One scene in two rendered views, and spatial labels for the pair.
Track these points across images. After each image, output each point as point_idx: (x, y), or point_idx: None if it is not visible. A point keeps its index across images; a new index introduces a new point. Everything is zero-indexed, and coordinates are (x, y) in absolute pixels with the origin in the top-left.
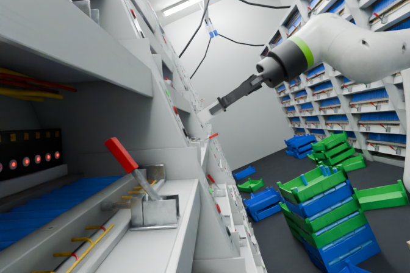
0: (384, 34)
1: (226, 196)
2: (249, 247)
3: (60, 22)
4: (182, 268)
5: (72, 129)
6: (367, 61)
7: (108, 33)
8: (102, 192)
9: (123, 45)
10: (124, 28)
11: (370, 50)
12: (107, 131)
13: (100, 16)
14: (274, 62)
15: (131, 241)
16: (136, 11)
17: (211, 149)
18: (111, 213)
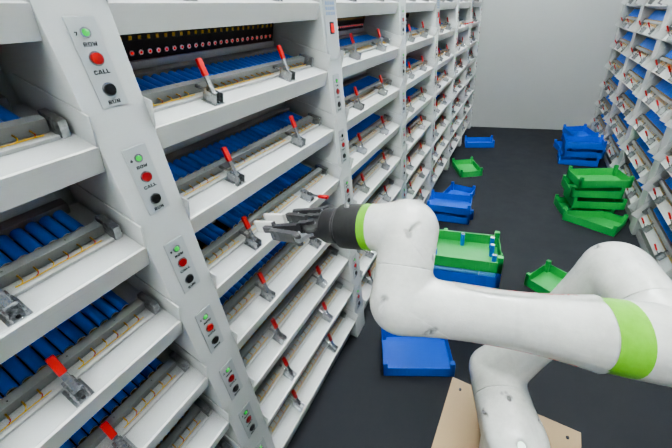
0: (415, 308)
1: (318, 249)
2: (324, 291)
3: None
4: (59, 435)
5: None
6: (375, 318)
7: (114, 204)
8: (69, 353)
9: (124, 220)
10: (124, 208)
11: (380, 315)
12: None
13: (106, 188)
14: (328, 229)
15: (50, 407)
16: (193, 117)
17: (344, 184)
18: (71, 365)
